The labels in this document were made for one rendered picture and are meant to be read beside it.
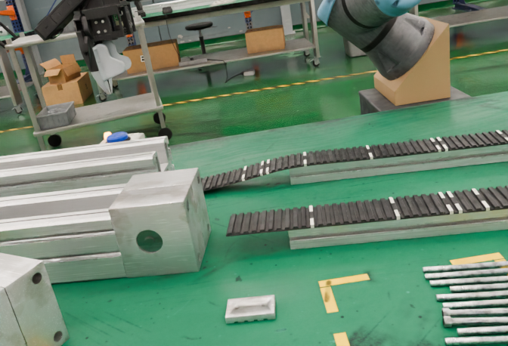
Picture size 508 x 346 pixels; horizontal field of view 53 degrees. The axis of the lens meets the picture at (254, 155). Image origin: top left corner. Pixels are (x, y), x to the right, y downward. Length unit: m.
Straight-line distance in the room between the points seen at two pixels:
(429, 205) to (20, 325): 0.46
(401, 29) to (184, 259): 0.72
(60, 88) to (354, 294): 5.34
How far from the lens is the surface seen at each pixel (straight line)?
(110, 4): 0.91
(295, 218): 0.63
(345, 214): 0.62
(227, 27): 8.25
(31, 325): 0.55
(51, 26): 0.94
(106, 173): 0.82
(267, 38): 5.50
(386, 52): 1.14
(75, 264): 0.66
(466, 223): 0.65
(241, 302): 0.55
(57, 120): 3.76
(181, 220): 0.59
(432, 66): 1.15
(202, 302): 0.57
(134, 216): 0.60
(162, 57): 5.56
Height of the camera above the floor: 1.11
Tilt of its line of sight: 21 degrees down
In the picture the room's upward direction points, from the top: 9 degrees counter-clockwise
